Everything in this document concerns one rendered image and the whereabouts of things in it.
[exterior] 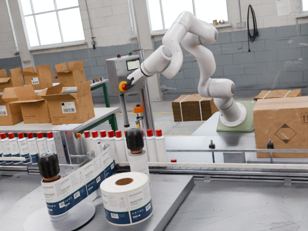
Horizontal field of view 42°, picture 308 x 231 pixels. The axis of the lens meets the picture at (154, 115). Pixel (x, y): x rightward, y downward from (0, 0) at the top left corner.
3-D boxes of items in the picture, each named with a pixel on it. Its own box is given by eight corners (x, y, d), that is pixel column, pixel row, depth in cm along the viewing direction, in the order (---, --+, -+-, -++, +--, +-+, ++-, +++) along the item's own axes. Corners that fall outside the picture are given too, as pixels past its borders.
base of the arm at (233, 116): (220, 129, 278) (210, 116, 263) (220, 105, 287) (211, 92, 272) (246, 125, 269) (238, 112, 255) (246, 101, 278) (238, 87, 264)
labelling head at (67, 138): (60, 174, 224) (51, 130, 218) (73, 165, 236) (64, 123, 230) (81, 175, 219) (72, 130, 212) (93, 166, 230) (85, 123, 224)
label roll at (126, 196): (150, 198, 178) (145, 168, 175) (156, 219, 159) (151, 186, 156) (105, 207, 177) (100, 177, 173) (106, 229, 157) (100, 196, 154)
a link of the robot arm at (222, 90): (217, 94, 269) (205, 74, 251) (244, 94, 259) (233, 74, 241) (214, 109, 265) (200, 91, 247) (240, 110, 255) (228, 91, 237)
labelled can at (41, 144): (40, 165, 246) (33, 133, 241) (45, 162, 250) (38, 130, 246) (46, 165, 244) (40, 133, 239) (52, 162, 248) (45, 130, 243)
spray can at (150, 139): (149, 167, 216) (144, 131, 211) (151, 163, 221) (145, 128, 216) (159, 166, 215) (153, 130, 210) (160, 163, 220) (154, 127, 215)
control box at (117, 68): (111, 93, 220) (105, 59, 216) (137, 87, 229) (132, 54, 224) (119, 95, 212) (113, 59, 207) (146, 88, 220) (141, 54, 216)
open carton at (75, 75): (52, 89, 635) (48, 66, 627) (70, 83, 672) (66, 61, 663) (73, 88, 615) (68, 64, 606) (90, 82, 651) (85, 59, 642)
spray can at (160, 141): (156, 166, 216) (151, 130, 211) (163, 163, 219) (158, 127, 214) (163, 167, 212) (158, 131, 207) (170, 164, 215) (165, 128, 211)
